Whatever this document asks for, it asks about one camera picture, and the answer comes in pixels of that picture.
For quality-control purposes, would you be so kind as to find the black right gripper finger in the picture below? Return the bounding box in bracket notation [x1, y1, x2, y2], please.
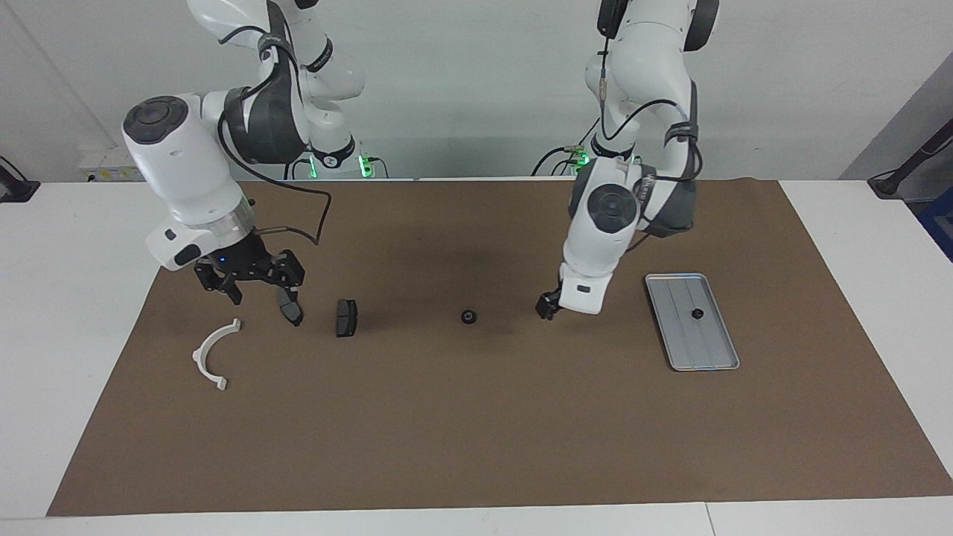
[277, 251, 306, 290]
[197, 281, 243, 306]

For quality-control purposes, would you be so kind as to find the silver metal tray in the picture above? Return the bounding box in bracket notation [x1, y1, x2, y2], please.
[645, 272, 741, 371]

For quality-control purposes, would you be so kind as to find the curved dark brake pad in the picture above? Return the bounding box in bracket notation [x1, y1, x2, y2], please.
[277, 287, 305, 328]

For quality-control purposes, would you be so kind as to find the brown table mat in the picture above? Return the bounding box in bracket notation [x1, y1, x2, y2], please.
[46, 177, 953, 517]

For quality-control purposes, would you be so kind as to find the white power strip box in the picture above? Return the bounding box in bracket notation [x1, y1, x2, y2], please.
[78, 145, 162, 182]

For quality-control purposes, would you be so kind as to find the black table clamp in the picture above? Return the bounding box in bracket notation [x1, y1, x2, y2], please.
[0, 155, 41, 203]

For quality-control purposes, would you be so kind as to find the black angled stand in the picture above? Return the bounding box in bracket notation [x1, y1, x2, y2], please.
[867, 115, 953, 200]

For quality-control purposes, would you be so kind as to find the blue box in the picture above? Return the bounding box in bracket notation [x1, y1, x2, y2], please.
[917, 186, 953, 263]

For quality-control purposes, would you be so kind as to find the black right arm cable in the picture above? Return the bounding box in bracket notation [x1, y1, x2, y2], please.
[216, 0, 333, 247]

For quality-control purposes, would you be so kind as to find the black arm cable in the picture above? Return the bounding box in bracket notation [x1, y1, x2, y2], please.
[216, 0, 333, 247]
[594, 33, 702, 184]

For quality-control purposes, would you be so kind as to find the white semicircular plastic bracket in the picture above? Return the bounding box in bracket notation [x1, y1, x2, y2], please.
[192, 318, 243, 392]

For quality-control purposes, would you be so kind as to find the black right base cable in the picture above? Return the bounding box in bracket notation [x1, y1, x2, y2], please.
[283, 145, 313, 180]

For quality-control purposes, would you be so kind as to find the black base cable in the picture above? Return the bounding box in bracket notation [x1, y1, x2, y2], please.
[283, 145, 313, 180]
[530, 119, 600, 178]

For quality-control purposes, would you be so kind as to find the black left base cable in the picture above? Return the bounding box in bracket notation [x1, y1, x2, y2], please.
[530, 119, 600, 178]

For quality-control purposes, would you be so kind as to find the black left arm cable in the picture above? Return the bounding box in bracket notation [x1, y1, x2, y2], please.
[594, 33, 702, 184]

